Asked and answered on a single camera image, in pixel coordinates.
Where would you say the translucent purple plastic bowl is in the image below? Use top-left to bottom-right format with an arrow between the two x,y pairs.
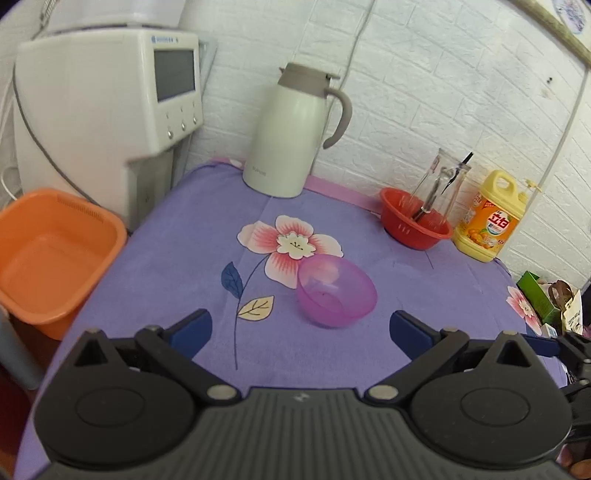
295,254 -> 378,328

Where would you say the white printed paper bag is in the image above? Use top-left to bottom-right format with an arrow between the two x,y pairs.
548,280 -> 584,335

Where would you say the green box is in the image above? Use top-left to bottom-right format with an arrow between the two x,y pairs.
517,271 -> 561,326

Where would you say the purple floral tablecloth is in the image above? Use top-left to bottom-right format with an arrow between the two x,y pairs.
13,156 -> 569,480

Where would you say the red plastic colander basket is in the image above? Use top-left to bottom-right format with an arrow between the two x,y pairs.
380,187 -> 453,251

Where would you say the yellow dish soap bottle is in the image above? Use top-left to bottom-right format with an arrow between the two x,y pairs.
452,170 -> 541,263

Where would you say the black stirring stick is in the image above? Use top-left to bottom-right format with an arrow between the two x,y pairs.
413,151 -> 475,222

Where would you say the orange plastic basin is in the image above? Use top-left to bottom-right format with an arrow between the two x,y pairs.
1,189 -> 127,340

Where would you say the grey cylindrical cup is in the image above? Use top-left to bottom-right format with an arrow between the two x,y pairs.
0,307 -> 44,391

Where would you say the white thermal carafe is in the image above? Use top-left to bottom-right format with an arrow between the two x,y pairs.
242,62 -> 353,198

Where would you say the white countertop water dispenser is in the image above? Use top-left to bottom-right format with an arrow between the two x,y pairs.
13,27 -> 204,230

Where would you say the white water purifier unit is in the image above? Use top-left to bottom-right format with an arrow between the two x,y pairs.
48,0 -> 186,32

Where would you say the wrapped horizontal wall pipe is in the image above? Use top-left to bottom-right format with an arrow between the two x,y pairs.
510,0 -> 591,67

